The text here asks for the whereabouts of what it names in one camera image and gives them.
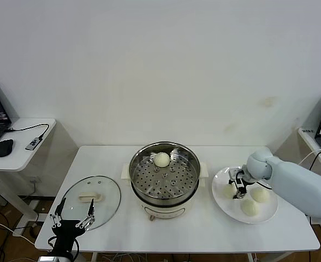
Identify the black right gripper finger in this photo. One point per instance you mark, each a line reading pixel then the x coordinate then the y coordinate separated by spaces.
pixel 242 189
pixel 230 182

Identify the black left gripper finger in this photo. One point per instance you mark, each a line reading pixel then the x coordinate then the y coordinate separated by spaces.
pixel 89 217
pixel 57 215

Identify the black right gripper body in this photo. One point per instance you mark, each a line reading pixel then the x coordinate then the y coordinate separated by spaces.
pixel 242 177

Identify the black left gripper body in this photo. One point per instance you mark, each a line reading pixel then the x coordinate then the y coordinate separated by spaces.
pixel 66 232

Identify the white steamed baozi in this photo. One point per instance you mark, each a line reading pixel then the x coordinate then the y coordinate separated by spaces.
pixel 261 196
pixel 227 192
pixel 250 208
pixel 161 160

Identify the round glass pot lid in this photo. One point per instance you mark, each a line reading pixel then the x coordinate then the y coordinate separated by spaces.
pixel 108 191

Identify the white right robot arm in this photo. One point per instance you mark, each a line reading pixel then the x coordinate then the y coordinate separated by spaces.
pixel 294 180

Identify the perforated steel steamer basket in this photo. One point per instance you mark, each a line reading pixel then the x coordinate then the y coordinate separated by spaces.
pixel 177 188

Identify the round white plate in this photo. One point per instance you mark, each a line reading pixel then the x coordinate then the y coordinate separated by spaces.
pixel 223 207

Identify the white side table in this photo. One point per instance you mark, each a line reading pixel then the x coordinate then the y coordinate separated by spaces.
pixel 309 142
pixel 21 157

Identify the cream electric cooker pot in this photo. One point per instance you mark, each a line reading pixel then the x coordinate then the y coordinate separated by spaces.
pixel 163 211

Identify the silver usb hub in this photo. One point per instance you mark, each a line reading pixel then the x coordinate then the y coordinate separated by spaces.
pixel 34 142

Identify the small printed desk label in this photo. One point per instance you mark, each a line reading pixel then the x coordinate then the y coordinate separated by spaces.
pixel 307 131

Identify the black computer mouse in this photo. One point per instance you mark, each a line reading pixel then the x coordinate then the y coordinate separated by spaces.
pixel 4 147

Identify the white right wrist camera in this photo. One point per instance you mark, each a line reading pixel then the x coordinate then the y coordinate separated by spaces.
pixel 232 172

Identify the white wall socket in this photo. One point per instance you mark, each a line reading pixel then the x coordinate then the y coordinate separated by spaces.
pixel 34 180

